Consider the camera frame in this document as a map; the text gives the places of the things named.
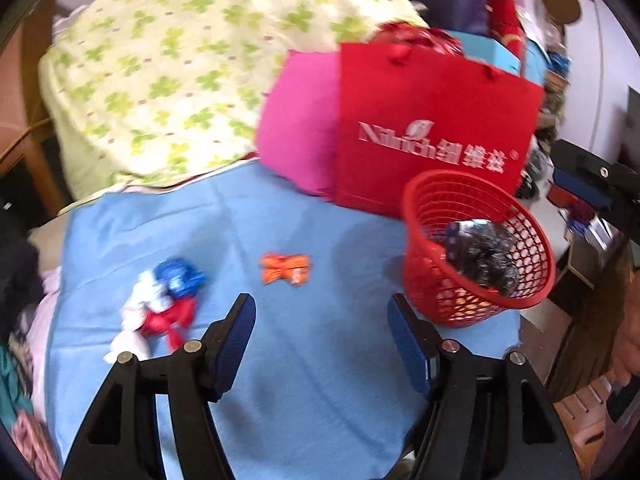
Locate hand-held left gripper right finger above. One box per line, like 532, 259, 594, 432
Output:
387, 293, 583, 480

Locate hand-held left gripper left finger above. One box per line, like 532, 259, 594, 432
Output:
60, 292, 257, 480

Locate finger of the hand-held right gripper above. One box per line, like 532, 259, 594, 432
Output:
550, 139, 640, 241

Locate red plastic wrapper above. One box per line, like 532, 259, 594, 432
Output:
140, 297, 197, 353

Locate red plastic mesh basket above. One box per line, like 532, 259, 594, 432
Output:
402, 170, 556, 328

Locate blue plastic bag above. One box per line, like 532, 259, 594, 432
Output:
154, 258, 207, 301

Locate orange candy wrapper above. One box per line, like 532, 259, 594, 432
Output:
260, 253, 311, 287

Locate white wrapper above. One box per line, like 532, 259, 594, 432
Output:
104, 270, 173, 363

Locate black silver foil wrapper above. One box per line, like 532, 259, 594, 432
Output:
432, 220, 521, 293

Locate person's right forearm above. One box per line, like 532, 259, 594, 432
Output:
612, 310, 640, 386

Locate light blue cloth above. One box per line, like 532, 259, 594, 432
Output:
47, 162, 523, 480

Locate blue plastic storage bin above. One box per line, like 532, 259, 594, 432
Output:
522, 37, 547, 86

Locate light blue cardboard box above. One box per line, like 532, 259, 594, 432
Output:
445, 30, 523, 76

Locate red paper shopping bag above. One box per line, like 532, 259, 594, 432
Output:
334, 42, 546, 221

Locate red gift box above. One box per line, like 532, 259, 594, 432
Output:
485, 0, 526, 61

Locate pale pink cloth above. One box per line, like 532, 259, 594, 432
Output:
27, 265, 66, 411

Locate red plastic bag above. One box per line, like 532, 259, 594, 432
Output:
372, 22, 466, 58

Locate pink cushion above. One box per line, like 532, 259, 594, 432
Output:
256, 50, 346, 198

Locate green clover print blanket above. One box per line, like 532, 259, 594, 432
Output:
39, 0, 426, 191

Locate curved brown wooden panel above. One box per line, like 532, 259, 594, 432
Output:
0, 0, 71, 216

